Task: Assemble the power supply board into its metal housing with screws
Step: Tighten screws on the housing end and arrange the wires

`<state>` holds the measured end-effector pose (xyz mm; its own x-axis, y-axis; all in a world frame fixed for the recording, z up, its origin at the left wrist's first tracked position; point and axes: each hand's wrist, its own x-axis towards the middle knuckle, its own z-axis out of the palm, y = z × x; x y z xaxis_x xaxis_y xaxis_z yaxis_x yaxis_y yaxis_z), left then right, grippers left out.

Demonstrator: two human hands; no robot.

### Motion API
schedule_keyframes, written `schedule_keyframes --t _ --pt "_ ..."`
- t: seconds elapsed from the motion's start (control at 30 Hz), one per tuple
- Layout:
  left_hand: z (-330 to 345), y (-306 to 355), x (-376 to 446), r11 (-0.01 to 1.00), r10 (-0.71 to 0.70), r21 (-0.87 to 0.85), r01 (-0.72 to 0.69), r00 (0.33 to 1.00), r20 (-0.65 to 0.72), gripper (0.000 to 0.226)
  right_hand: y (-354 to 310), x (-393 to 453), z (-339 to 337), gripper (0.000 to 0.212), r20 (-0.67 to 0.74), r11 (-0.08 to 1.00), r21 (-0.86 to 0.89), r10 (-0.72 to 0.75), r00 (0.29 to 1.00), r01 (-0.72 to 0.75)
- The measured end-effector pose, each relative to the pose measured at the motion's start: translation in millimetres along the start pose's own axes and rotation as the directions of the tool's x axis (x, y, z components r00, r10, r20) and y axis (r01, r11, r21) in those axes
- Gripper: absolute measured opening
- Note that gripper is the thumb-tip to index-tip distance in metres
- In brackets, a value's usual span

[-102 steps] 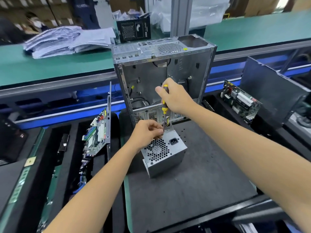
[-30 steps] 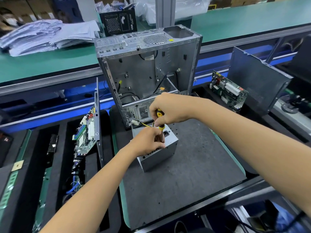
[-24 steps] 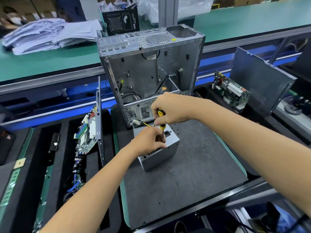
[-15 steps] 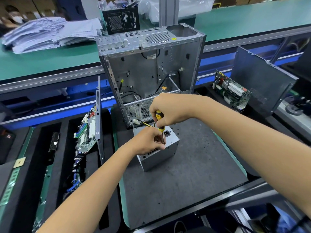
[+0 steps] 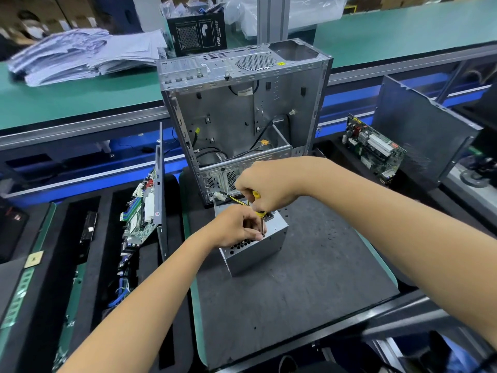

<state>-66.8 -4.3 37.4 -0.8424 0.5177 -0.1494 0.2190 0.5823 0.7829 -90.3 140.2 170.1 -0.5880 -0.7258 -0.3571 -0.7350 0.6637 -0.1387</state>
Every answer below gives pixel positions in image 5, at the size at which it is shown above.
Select small black rectangular component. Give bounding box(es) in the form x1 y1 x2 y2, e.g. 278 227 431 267
78 209 99 246

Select silver metal computer case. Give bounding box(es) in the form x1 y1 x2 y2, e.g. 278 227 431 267
157 38 335 205

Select green board with white parts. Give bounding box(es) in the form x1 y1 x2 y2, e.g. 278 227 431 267
342 114 408 185

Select person's right forearm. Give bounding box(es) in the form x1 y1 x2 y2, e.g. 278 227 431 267
306 157 497 350

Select silver power supply unit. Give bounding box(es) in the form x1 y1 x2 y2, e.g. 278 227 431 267
213 199 290 278

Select person's black clothing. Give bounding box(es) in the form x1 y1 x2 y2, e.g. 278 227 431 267
475 353 497 373

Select small beige square chip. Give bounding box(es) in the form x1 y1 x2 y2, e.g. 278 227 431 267
24 250 45 269

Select person's left forearm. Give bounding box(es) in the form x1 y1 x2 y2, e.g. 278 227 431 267
58 233 222 373

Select black foam work mat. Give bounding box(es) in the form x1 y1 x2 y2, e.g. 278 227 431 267
180 167 401 370

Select black foam tray with recess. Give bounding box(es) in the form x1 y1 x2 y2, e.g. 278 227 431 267
314 139 497 249

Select black rectangular device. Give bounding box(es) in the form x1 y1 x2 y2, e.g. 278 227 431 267
0 198 30 265

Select green conveyor belt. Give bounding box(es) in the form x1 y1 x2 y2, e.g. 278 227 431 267
0 0 497 133

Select clear plastic bag pile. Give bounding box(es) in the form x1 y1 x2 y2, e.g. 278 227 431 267
225 0 350 39

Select green motherboard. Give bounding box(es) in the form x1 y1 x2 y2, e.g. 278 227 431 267
119 170 160 249

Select grey metal conveyor rail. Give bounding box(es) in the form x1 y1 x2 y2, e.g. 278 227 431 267
0 44 497 152

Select grey metal post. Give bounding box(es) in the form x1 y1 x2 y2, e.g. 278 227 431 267
256 0 292 45

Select black cardboard box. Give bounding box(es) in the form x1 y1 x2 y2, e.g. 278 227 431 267
167 11 228 58

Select long green memory strip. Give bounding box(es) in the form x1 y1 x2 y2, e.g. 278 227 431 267
50 262 88 371
0 202 57 358

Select person's right hand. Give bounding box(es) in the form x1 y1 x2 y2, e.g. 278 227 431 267
235 156 321 213

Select black foam tray with slots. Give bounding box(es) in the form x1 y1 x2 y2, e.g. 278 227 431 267
0 186 195 373

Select grey round metal part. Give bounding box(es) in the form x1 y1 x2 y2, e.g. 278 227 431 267
458 167 494 190

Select dark grey case side panel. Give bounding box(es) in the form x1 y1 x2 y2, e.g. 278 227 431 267
153 124 169 261

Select blue data cables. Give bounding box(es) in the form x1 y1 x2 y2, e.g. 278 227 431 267
105 277 133 311

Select person's left hand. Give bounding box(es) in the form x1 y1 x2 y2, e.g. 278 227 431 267
206 204 267 249

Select yellow black handled screwdriver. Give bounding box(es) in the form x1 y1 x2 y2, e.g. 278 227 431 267
248 189 269 239

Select stack of grey paper sheets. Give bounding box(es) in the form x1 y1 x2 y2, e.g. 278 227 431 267
8 27 169 88

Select large black metal panel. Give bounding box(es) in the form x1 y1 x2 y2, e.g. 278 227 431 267
374 75 484 193

